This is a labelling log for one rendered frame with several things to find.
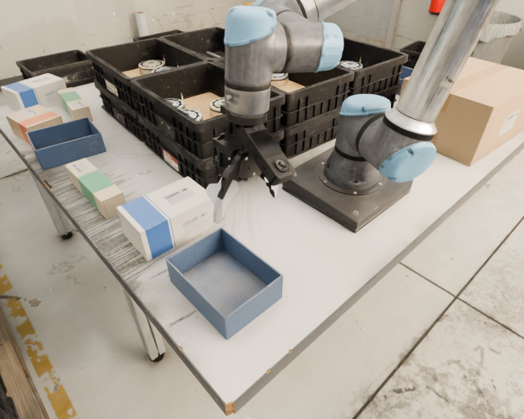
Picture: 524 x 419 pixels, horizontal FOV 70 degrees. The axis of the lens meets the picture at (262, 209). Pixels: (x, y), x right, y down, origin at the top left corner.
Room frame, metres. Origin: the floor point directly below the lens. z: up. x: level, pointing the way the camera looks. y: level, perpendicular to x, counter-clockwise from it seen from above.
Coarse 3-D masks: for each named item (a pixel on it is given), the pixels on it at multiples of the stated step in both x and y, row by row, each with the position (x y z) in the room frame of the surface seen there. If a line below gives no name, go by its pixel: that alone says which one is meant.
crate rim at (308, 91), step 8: (352, 72) 1.21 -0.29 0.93; (328, 80) 1.14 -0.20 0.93; (336, 80) 1.15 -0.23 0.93; (344, 80) 1.18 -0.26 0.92; (352, 80) 1.20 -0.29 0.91; (304, 88) 1.07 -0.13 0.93; (312, 88) 1.08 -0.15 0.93; (320, 88) 1.11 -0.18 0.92; (328, 88) 1.13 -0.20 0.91; (288, 96) 1.03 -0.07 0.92; (296, 96) 1.04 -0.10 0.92; (304, 96) 1.07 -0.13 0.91
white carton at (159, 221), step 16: (160, 192) 0.75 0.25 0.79; (176, 192) 0.75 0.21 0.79; (192, 192) 0.75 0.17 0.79; (128, 208) 0.69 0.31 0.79; (144, 208) 0.69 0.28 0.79; (160, 208) 0.69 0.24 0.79; (176, 208) 0.69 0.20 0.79; (192, 208) 0.69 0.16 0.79; (208, 208) 0.72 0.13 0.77; (128, 224) 0.65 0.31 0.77; (144, 224) 0.63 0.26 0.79; (160, 224) 0.63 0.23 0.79; (176, 224) 0.66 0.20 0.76; (192, 224) 0.69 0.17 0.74; (208, 224) 0.71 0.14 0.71; (144, 240) 0.60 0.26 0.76; (160, 240) 0.63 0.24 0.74; (176, 240) 0.65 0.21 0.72; (144, 256) 0.61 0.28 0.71
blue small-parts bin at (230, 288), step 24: (216, 240) 0.63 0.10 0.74; (168, 264) 0.53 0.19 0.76; (192, 264) 0.58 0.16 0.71; (216, 264) 0.59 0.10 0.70; (240, 264) 0.59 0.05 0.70; (264, 264) 0.53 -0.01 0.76; (192, 288) 0.47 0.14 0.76; (216, 288) 0.52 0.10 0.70; (240, 288) 0.52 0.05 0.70; (264, 288) 0.46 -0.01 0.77; (216, 312) 0.41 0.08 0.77; (240, 312) 0.42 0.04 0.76
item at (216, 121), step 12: (168, 72) 1.21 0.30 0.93; (132, 84) 1.12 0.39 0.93; (144, 96) 1.06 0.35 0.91; (156, 96) 1.01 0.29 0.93; (276, 96) 1.01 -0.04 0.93; (168, 108) 0.95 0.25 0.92; (180, 120) 0.90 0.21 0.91; (192, 120) 0.86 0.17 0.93; (204, 120) 0.86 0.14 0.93; (216, 120) 0.87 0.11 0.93
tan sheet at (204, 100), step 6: (198, 96) 1.26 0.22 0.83; (204, 96) 1.26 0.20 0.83; (210, 96) 1.26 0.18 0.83; (216, 96) 1.26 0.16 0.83; (186, 102) 1.21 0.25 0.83; (192, 102) 1.21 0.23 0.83; (198, 102) 1.21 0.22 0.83; (204, 102) 1.21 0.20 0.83; (186, 108) 1.16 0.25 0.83; (192, 108) 1.16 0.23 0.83; (198, 108) 1.16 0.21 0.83; (204, 108) 1.16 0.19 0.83; (204, 114) 1.12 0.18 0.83
